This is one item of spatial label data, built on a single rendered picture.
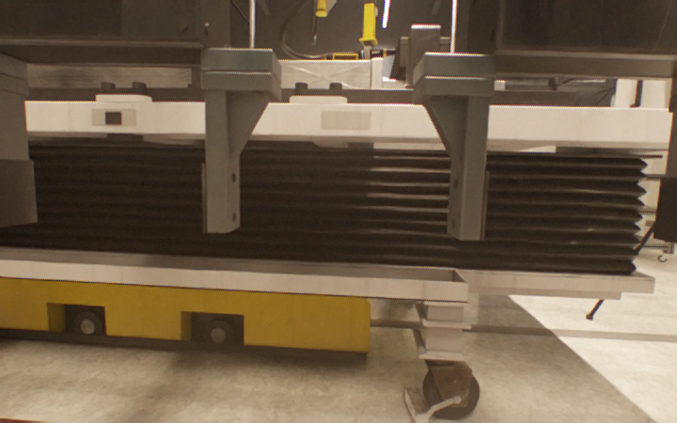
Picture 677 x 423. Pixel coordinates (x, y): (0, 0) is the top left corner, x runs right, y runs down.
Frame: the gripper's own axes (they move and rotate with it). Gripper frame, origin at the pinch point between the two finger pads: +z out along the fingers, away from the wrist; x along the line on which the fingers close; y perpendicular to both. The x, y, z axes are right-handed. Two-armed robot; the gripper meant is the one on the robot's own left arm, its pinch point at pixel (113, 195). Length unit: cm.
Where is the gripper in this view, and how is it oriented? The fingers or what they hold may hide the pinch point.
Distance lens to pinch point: 25.1
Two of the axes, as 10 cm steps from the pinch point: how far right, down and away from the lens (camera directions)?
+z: -0.3, 9.9, 1.1
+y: 0.1, -1.1, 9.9
